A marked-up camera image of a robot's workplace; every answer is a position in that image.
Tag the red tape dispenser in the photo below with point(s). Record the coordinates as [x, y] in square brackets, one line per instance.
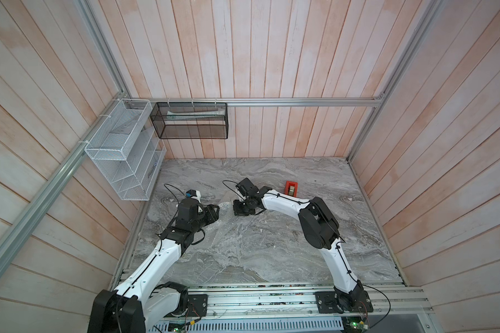
[288, 184]

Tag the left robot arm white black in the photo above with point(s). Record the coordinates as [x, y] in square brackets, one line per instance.
[139, 302]

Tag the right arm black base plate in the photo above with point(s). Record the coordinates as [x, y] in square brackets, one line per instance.
[332, 302]

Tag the black mesh wall basket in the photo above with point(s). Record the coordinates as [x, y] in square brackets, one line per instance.
[190, 120]

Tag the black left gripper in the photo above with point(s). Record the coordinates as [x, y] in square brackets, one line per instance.
[212, 216]

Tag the white wire mesh shelf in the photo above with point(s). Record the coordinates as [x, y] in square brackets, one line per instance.
[126, 151]

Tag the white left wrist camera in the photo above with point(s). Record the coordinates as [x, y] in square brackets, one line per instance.
[194, 194]

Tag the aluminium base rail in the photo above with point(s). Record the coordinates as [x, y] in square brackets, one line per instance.
[239, 301]

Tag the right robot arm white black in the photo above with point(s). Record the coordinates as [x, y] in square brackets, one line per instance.
[321, 231]

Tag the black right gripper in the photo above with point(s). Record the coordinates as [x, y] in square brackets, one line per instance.
[236, 209]

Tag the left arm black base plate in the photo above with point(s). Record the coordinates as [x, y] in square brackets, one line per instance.
[193, 305]

